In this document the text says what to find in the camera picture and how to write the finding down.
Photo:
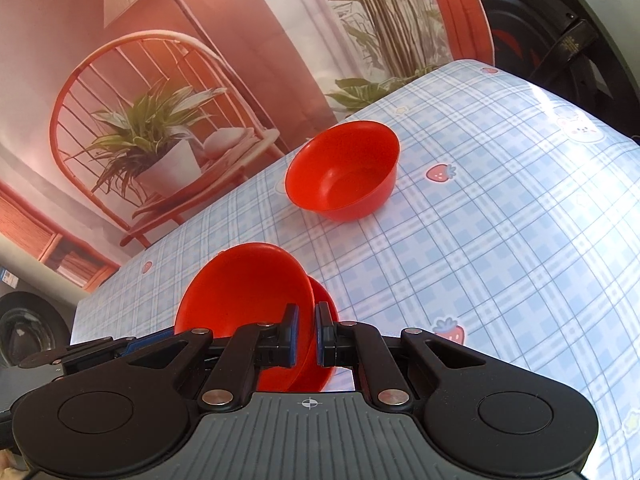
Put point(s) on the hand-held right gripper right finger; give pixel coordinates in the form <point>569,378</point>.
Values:
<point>321,332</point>

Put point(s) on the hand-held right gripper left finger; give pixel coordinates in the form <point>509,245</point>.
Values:
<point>292,336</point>

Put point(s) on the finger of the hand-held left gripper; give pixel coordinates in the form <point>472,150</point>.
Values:
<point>145,344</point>

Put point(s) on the red plastic bowl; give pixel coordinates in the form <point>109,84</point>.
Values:
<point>345,180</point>
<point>240,290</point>
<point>324,294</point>

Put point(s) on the grey washing machine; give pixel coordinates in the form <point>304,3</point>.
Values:
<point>30,320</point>

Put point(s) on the blue plaid tablecloth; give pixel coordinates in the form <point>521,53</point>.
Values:
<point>475,240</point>

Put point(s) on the printed room backdrop cloth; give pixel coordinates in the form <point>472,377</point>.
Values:
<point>240,35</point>

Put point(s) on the black exercise bike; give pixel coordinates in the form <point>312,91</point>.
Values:
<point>540,35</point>

